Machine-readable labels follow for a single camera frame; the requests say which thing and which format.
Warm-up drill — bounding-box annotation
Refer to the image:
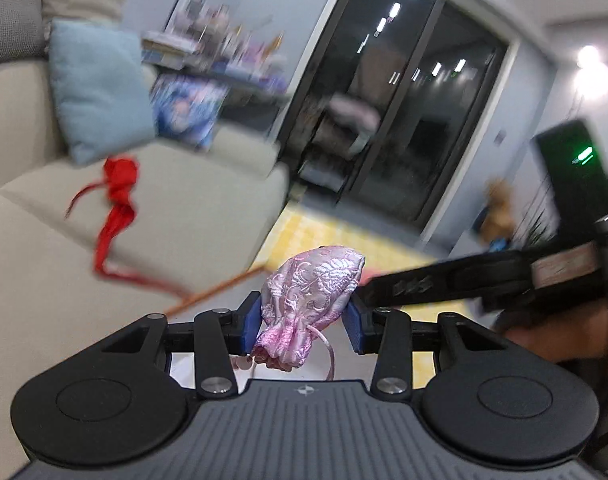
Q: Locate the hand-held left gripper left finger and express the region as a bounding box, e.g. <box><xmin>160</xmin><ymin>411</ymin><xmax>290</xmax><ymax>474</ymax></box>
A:
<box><xmin>94</xmin><ymin>292</ymin><xmax>263</xmax><ymax>400</ymax></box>

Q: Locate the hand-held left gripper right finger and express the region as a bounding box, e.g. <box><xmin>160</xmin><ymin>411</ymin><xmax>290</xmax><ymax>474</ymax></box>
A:
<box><xmin>341</xmin><ymin>292</ymin><xmax>516</xmax><ymax>397</ymax></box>

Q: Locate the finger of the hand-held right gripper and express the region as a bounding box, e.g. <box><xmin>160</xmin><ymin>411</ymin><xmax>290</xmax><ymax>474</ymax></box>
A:
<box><xmin>359</xmin><ymin>251</ymin><xmax>537</xmax><ymax>311</ymax></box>

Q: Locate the orange storage box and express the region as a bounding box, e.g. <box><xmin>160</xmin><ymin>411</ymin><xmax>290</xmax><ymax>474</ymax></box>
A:
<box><xmin>163</xmin><ymin>266</ymin><xmax>271</xmax><ymax>318</ymax></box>

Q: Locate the pink brocade drawstring pouch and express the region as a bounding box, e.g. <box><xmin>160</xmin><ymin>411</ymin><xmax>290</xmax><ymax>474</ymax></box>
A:
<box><xmin>250</xmin><ymin>245</ymin><xmax>367</xmax><ymax>384</ymax></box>

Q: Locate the person's right hand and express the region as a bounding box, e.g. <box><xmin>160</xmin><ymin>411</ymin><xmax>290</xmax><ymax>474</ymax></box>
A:
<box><xmin>493</xmin><ymin>302</ymin><xmax>608</xmax><ymax>378</ymax></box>

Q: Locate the green houseplant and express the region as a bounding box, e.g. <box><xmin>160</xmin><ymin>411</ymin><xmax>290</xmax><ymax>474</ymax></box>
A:
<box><xmin>520</xmin><ymin>180</ymin><xmax>561</xmax><ymax>252</ymax></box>

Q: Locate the gold vase with dried plant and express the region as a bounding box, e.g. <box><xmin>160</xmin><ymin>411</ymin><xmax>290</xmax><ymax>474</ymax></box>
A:
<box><xmin>479</xmin><ymin>176</ymin><xmax>518</xmax><ymax>254</ymax></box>

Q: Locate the yellow checkered mat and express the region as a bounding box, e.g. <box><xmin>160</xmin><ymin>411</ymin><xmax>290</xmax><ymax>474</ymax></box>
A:
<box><xmin>248</xmin><ymin>200</ymin><xmax>485</xmax><ymax>391</ymax></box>

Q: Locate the glass sliding door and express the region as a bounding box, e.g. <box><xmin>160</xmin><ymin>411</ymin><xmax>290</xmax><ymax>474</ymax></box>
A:
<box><xmin>276</xmin><ymin>0</ymin><xmax>516</xmax><ymax>257</ymax></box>

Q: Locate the black storage rack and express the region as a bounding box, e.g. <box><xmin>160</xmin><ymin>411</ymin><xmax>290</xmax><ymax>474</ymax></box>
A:
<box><xmin>301</xmin><ymin>92</ymin><xmax>381</xmax><ymax>195</ymax></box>

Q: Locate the white pink cloth pile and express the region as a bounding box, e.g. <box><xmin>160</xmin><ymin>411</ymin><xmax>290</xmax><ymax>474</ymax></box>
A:
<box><xmin>326</xmin><ymin>92</ymin><xmax>381</xmax><ymax>157</ymax></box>

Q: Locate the red cloth sash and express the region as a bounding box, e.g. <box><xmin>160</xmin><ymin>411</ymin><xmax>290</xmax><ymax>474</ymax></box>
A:
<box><xmin>64</xmin><ymin>156</ymin><xmax>195</xmax><ymax>297</ymax></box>

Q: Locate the beige fabric sofa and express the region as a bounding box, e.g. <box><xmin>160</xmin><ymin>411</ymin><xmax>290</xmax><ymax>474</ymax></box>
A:
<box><xmin>0</xmin><ymin>0</ymin><xmax>292</xmax><ymax>480</ymax></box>

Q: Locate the blue floral cushion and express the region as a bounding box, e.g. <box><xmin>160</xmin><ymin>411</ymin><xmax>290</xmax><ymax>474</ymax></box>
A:
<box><xmin>151</xmin><ymin>72</ymin><xmax>231</xmax><ymax>152</ymax></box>

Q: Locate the light blue cushion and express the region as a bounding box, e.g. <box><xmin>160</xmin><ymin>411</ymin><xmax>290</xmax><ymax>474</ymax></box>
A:
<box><xmin>48</xmin><ymin>19</ymin><xmax>157</xmax><ymax>166</ymax></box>

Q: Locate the cluttered shelf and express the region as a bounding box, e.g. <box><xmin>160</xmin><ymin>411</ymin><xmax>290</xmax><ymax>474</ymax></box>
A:
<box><xmin>140</xmin><ymin>0</ymin><xmax>293</xmax><ymax>100</ymax></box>

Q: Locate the grey knit cushion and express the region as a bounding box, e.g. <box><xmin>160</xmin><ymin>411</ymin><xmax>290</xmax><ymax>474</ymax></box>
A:
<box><xmin>0</xmin><ymin>0</ymin><xmax>48</xmax><ymax>67</ymax></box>

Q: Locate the wall lamp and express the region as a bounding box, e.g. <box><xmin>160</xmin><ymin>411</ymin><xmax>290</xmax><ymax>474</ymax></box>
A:
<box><xmin>575</xmin><ymin>44</ymin><xmax>604</xmax><ymax>72</ymax></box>

